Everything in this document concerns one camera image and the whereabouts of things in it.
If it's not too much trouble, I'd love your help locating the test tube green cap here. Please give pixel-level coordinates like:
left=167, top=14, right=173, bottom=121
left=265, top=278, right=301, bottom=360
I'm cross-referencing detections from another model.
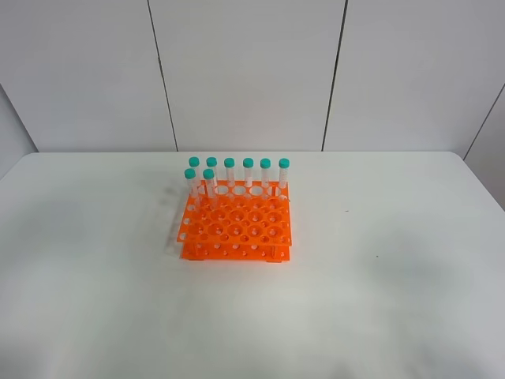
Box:
left=203, top=168, right=218, bottom=208

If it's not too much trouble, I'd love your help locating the orange test tube rack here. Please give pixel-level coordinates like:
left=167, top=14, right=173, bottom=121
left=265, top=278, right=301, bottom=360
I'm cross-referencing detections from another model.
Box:
left=177, top=180, right=293, bottom=262

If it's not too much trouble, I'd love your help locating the second row tube left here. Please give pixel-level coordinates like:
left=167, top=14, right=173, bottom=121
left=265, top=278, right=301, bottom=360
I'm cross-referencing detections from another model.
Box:
left=184, top=168, right=200, bottom=206

